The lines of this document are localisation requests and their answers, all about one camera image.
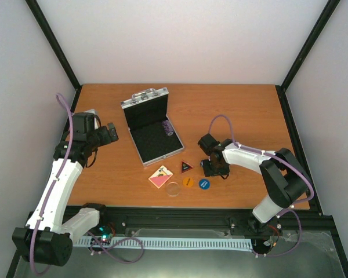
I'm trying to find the purple cable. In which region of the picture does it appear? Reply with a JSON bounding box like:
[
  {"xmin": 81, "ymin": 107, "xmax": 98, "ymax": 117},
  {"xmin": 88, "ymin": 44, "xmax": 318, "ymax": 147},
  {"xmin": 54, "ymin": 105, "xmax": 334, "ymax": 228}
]
[
  {"xmin": 28, "ymin": 92, "xmax": 146, "ymax": 275},
  {"xmin": 208, "ymin": 114, "xmax": 316, "ymax": 258}
]

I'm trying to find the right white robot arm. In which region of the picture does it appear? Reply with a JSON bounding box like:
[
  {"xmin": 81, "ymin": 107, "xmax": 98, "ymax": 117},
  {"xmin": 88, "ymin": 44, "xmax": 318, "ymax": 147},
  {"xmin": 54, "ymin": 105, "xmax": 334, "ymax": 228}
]
[{"xmin": 198, "ymin": 133, "xmax": 314, "ymax": 234}]

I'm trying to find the clear round dealer button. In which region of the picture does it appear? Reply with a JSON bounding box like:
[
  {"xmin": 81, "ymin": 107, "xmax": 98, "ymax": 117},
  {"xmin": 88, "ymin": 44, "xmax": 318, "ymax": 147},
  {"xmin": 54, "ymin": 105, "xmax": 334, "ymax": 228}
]
[{"xmin": 165, "ymin": 181, "xmax": 180, "ymax": 197}]

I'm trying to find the aluminium poker case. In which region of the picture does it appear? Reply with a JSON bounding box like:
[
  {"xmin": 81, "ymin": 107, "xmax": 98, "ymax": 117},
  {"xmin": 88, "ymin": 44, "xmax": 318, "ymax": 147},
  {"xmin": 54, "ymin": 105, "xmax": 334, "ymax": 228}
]
[{"xmin": 121, "ymin": 87, "xmax": 184, "ymax": 166}]

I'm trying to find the purple poker chip stack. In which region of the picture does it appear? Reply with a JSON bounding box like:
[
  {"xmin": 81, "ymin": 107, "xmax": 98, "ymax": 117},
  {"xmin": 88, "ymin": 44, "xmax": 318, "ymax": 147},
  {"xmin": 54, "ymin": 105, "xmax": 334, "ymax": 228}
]
[{"xmin": 162, "ymin": 120, "xmax": 174, "ymax": 136}]

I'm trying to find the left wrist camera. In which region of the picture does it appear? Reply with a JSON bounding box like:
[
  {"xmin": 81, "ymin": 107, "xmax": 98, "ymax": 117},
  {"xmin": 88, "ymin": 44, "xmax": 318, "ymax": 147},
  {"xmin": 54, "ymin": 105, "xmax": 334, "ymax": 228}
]
[{"xmin": 85, "ymin": 109, "xmax": 101, "ymax": 129}]

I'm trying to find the light blue cable duct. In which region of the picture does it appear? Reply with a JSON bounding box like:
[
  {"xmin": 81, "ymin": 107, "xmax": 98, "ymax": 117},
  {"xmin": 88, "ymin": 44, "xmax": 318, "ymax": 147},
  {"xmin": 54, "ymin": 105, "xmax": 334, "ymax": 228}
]
[{"xmin": 73, "ymin": 236, "xmax": 252, "ymax": 252}]

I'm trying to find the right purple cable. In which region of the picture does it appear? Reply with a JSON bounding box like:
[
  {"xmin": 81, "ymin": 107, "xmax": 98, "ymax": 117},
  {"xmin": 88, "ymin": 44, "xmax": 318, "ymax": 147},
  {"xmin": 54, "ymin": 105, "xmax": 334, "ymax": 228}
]
[{"xmin": 208, "ymin": 114, "xmax": 316, "ymax": 258}]

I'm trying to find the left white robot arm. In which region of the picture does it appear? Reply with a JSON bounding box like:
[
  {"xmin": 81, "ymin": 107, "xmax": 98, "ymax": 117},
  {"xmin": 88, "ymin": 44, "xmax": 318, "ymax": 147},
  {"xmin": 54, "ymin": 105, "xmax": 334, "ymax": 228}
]
[{"xmin": 12, "ymin": 111, "xmax": 118, "ymax": 266}]

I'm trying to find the orange big blind button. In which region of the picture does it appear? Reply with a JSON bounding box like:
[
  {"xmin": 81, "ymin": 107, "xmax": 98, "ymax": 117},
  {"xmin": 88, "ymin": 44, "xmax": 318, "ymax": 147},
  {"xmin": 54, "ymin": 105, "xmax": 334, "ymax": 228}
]
[{"xmin": 182, "ymin": 177, "xmax": 194, "ymax": 188}]

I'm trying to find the triangular all in button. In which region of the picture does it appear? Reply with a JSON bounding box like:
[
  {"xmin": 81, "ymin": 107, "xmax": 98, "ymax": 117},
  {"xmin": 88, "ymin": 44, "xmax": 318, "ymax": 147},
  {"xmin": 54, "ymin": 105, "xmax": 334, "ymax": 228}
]
[{"xmin": 180, "ymin": 160, "xmax": 194, "ymax": 174}]

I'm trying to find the blue small blind button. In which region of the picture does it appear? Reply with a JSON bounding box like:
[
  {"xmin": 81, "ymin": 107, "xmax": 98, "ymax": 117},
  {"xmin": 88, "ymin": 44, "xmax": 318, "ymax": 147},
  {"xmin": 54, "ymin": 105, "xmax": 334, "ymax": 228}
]
[{"xmin": 198, "ymin": 178, "xmax": 211, "ymax": 190}]

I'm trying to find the pink yellow card deck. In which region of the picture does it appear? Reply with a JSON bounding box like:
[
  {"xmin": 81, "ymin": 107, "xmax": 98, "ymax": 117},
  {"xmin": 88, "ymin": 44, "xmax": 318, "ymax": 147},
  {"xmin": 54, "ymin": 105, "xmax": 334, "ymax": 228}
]
[{"xmin": 148, "ymin": 165, "xmax": 173, "ymax": 188}]

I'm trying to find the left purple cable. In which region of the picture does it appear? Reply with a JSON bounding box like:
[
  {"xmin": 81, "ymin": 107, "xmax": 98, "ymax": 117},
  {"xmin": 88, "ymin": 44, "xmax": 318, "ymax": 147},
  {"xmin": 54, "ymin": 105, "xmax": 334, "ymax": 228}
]
[{"xmin": 28, "ymin": 92, "xmax": 146, "ymax": 275}]

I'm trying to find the black aluminium frame rail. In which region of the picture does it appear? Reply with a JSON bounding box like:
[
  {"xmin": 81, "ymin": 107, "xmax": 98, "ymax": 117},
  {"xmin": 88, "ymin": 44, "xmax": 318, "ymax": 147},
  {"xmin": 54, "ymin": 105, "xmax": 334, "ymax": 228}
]
[{"xmin": 61, "ymin": 206, "xmax": 339, "ymax": 236}]

